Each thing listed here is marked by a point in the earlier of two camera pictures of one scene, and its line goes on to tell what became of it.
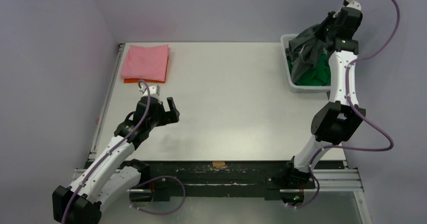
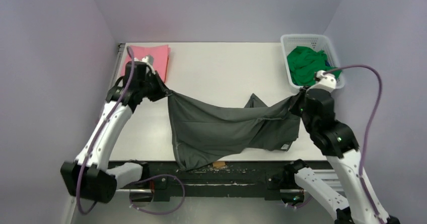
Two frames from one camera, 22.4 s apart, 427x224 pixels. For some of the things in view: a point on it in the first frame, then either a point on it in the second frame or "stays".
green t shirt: (319, 75) stays
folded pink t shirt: (148, 63) stays
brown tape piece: (218, 163) stays
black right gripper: (326, 28) -> (300, 100)
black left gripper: (167, 117) -> (162, 90)
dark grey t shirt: (303, 48) -> (203, 132)
